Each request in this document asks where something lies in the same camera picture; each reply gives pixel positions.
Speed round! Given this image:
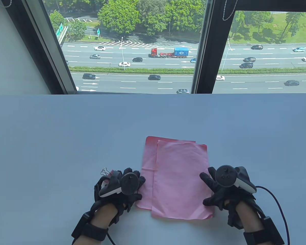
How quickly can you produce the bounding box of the person's left hand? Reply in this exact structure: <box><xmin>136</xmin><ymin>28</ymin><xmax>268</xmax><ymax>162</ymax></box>
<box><xmin>94</xmin><ymin>168</ymin><xmax>146</xmax><ymax>213</ymax></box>

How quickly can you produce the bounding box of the person's right hand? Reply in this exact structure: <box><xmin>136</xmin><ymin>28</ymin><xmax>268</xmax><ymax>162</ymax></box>
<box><xmin>199</xmin><ymin>166</ymin><xmax>257</xmax><ymax>210</ymax></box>

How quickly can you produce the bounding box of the pink binder clip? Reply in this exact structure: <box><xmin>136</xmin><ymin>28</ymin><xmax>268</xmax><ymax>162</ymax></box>
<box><xmin>100</xmin><ymin>167</ymin><xmax>115</xmax><ymax>185</ymax></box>

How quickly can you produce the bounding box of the pink paper sheet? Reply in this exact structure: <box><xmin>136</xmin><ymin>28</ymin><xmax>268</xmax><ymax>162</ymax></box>
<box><xmin>151</xmin><ymin>140</ymin><xmax>215</xmax><ymax>220</ymax></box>
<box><xmin>136</xmin><ymin>136</ymin><xmax>196</xmax><ymax>210</ymax></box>

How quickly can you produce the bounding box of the person's left forearm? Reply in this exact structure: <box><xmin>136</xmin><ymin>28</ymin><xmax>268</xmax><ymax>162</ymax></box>
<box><xmin>74</xmin><ymin>203</ymin><xmax>119</xmax><ymax>245</ymax></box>

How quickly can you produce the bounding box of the person's right forearm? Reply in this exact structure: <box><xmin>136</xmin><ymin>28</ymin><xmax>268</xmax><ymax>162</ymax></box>
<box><xmin>235</xmin><ymin>200</ymin><xmax>268</xmax><ymax>245</ymax></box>

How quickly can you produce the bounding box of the black and white hand controller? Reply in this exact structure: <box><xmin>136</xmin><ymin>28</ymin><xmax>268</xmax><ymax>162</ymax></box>
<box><xmin>99</xmin><ymin>170</ymin><xmax>139</xmax><ymax>197</ymax></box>
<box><xmin>215</xmin><ymin>165</ymin><xmax>257</xmax><ymax>193</ymax></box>

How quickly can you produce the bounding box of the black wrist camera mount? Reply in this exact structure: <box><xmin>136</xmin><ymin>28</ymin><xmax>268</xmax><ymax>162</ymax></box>
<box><xmin>227</xmin><ymin>204</ymin><xmax>243</xmax><ymax>227</ymax></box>
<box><xmin>110</xmin><ymin>202</ymin><xmax>129</xmax><ymax>226</ymax></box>

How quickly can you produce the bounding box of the black cable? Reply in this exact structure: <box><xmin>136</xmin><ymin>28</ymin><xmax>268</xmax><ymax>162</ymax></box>
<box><xmin>107</xmin><ymin>228</ymin><xmax>116</xmax><ymax>245</ymax></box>
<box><xmin>256</xmin><ymin>186</ymin><xmax>290</xmax><ymax>245</ymax></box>

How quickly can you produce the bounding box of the black wrist strap with box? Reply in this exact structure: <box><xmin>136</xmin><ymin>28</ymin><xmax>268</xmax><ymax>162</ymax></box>
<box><xmin>244</xmin><ymin>216</ymin><xmax>285</xmax><ymax>245</ymax></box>
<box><xmin>71</xmin><ymin>213</ymin><xmax>109</xmax><ymax>241</ymax></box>

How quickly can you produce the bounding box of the dark window frame post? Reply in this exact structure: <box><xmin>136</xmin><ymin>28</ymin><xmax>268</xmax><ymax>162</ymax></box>
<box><xmin>191</xmin><ymin>0</ymin><xmax>306</xmax><ymax>94</ymax></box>
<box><xmin>7</xmin><ymin>0</ymin><xmax>78</xmax><ymax>95</ymax></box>

